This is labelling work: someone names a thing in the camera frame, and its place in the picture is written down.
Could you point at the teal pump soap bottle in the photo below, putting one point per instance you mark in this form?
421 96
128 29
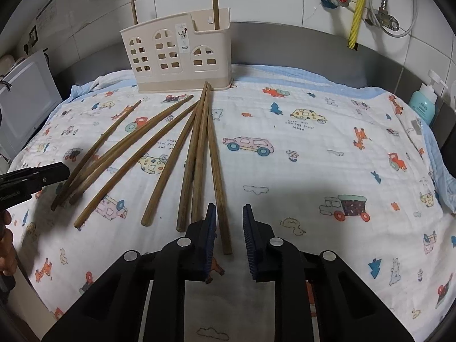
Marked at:
424 101

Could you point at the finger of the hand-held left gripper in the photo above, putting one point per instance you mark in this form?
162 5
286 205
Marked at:
46 175

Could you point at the row of wooden chopsticks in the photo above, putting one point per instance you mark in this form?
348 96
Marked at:
218 185

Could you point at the wall socket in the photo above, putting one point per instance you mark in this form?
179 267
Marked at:
32 37

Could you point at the thin brown chopstick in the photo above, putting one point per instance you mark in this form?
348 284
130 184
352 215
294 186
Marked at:
133 7

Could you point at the beige plastic utensil holder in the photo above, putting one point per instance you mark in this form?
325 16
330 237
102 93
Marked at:
167 78

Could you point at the printed cartoon blanket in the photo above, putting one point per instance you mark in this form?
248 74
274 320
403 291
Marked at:
302 171

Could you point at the white appliance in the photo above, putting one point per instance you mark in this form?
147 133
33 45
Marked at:
28 96

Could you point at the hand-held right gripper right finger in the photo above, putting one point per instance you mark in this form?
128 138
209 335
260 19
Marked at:
249 235

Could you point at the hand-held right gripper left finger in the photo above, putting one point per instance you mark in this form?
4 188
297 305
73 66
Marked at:
211 228

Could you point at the thick brown chopstick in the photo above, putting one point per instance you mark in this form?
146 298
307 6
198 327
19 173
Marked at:
215 0

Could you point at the person's left hand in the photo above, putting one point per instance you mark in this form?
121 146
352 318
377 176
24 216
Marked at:
5 244

